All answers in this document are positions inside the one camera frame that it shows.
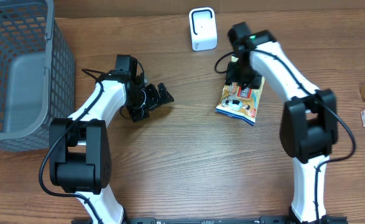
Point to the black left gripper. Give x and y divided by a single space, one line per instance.
155 99

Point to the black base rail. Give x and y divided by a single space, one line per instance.
260 220

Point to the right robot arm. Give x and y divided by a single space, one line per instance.
308 127

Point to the dark grey plastic basket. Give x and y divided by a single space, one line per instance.
37 74

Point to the white barcode scanner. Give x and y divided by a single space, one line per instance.
203 29

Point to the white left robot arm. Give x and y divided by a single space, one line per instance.
78 163

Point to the yellow wet wipes packet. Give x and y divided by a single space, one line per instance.
240 104

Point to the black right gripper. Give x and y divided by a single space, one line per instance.
231 74

